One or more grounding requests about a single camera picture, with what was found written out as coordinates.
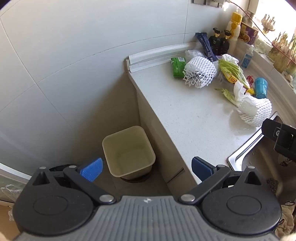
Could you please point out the blue cup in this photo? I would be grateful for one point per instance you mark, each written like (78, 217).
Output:
(260, 88)

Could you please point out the garlic bunch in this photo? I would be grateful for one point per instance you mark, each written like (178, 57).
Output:
(268, 23)

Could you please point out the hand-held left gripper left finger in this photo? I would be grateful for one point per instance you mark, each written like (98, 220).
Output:
(92, 170)

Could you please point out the yellow packet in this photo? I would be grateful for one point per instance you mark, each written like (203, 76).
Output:
(231, 78)

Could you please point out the clear spray bottle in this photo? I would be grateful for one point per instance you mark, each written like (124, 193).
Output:
(247, 56)

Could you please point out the short napa cabbage leaf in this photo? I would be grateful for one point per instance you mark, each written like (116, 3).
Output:
(227, 93)

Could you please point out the large white foam net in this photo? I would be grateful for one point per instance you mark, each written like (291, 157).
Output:
(198, 69)

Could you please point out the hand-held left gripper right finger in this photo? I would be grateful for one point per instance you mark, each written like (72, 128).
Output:
(201, 168)

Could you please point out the beige patterned cloth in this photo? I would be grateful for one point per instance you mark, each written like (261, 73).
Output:
(289, 217)

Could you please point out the small white foam net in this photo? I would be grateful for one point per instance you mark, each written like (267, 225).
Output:
(254, 111)

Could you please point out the small red wrapper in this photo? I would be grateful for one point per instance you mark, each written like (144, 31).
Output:
(250, 80)

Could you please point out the green snack packet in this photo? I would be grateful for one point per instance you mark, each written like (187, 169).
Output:
(177, 67)

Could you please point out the clear plastic bag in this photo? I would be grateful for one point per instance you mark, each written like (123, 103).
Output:
(192, 53)

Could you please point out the dark scouring pad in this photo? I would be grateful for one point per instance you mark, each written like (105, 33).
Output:
(272, 185)

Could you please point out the white crumpled plastic bag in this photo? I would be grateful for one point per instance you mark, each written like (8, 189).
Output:
(238, 90)

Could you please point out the white bottle with yellow cap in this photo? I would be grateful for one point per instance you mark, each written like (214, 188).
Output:
(234, 30)

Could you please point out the dark blue packet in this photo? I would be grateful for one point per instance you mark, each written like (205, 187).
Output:
(204, 44)

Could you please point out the cream plastic trash bin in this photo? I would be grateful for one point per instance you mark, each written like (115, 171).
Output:
(129, 150)

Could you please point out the long napa cabbage leaf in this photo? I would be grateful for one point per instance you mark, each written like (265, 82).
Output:
(227, 68)

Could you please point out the white tissue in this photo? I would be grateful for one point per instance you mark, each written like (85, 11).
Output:
(230, 58)

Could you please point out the steel sink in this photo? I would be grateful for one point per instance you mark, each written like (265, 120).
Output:
(259, 162)

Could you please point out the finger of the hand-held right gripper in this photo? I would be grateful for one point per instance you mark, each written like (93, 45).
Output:
(284, 139)

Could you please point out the clear plastic wrap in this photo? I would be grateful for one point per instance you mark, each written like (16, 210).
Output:
(11, 190)

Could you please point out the grey wall socket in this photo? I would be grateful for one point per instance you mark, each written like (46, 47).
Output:
(208, 2)

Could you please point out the purple instant noodle cup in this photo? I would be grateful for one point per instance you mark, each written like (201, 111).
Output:
(248, 34)

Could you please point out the black bottle with gold neck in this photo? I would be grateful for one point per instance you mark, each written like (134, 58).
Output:
(226, 44)
(215, 42)

